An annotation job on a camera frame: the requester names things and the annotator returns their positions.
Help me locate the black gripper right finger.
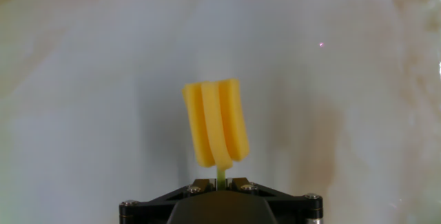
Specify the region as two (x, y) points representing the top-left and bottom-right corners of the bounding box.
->
(225, 177), (324, 224)

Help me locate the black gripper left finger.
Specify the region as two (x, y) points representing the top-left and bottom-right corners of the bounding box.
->
(119, 178), (221, 224)

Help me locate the yellow sponge brush green handle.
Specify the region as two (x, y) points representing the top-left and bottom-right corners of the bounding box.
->
(181, 78), (251, 190)

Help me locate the glossy marble pattern mat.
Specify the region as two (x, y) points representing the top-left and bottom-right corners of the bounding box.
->
(0, 0), (441, 224)

